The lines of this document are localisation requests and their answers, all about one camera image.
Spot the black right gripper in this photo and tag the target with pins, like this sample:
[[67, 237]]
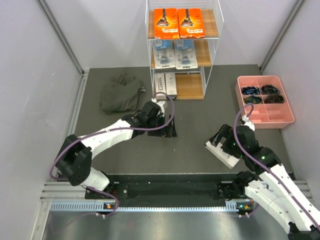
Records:
[[226, 131]]

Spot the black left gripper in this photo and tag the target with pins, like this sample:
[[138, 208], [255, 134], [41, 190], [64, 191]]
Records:
[[166, 131]]

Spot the white box with small print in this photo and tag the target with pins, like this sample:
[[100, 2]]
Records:
[[227, 159]]

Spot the slim white H' box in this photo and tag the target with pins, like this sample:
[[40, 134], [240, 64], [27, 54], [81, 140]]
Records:
[[171, 86]]

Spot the blue razor blister pack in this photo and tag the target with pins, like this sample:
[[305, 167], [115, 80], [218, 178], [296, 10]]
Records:
[[164, 54], [185, 54]]

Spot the orange Gillette Fusion5 box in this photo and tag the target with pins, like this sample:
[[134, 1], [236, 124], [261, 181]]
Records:
[[191, 24]]

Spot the white Harry's box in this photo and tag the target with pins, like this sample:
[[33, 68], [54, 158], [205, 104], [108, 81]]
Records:
[[160, 86]]

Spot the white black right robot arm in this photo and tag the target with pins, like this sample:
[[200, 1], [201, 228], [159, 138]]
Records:
[[266, 182]]

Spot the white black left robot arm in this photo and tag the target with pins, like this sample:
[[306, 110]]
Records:
[[75, 156]]

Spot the green yellow band bundle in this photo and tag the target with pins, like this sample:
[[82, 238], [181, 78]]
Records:
[[253, 100]]

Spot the pink divided bin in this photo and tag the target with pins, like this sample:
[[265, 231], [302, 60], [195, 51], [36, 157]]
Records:
[[271, 106]]

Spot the blue band bundle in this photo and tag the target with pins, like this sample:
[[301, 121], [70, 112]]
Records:
[[251, 90]]

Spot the olive green cloth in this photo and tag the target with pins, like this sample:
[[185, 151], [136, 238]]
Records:
[[121, 93]]

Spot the brown band bundle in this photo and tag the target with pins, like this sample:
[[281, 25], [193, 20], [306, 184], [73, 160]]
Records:
[[274, 99]]

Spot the dark band bundle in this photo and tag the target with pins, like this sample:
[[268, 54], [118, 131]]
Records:
[[269, 89]]

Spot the grey slotted cable duct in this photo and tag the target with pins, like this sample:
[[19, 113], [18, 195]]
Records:
[[91, 206]]

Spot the white wire shelf rack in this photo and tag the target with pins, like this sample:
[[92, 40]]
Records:
[[191, 83]]

